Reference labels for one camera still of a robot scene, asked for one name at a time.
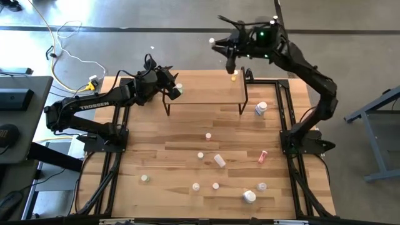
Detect gray desk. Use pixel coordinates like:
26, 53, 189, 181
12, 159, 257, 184
0, 76, 54, 166

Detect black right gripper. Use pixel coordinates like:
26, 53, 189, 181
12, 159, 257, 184
212, 21, 284, 60

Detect large white plastic jar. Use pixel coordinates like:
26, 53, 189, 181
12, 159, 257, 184
242, 189, 258, 204

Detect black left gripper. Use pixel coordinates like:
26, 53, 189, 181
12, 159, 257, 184
136, 66, 179, 101

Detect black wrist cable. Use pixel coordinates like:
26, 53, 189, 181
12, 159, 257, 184
217, 14, 279, 35
107, 52, 158, 96

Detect gray floor mat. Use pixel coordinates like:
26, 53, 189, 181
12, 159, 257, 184
34, 162, 81, 192

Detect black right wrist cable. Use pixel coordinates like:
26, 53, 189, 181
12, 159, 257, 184
217, 14, 279, 35

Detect wooden shelf with black legs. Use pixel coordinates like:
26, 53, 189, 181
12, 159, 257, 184
162, 66, 249, 116

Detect silver bracket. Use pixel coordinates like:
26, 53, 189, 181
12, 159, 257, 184
274, 219, 309, 225
99, 218, 135, 225

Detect white bottle with blue label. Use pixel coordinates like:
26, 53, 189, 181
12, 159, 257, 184
254, 101, 268, 117

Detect black cap with logo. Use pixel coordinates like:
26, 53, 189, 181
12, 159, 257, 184
0, 123, 20, 149

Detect black box device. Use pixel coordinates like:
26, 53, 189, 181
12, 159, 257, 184
0, 88, 35, 111

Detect black desk leg beam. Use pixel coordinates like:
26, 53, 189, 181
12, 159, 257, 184
27, 142, 84, 173

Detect yellow extension cable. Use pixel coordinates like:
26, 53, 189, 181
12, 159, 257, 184
27, 0, 94, 93

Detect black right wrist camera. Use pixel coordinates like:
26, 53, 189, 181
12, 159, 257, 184
225, 56, 238, 75

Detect black floor tape strip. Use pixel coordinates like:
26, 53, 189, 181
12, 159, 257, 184
0, 25, 400, 35
273, 0, 296, 79

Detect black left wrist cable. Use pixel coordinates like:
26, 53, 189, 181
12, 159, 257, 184
107, 52, 158, 96

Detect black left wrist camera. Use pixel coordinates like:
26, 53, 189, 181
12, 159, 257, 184
167, 86, 183, 101

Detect black aluminium table frame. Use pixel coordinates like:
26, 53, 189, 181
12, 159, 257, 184
71, 67, 340, 225

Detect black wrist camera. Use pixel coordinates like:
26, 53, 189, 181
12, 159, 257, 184
167, 86, 183, 101
225, 56, 238, 75

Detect white cable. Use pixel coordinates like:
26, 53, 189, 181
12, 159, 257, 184
54, 20, 108, 81

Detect short black cable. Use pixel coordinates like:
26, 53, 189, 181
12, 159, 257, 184
45, 45, 59, 61

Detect gray metal stand frame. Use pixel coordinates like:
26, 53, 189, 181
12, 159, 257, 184
344, 86, 400, 184

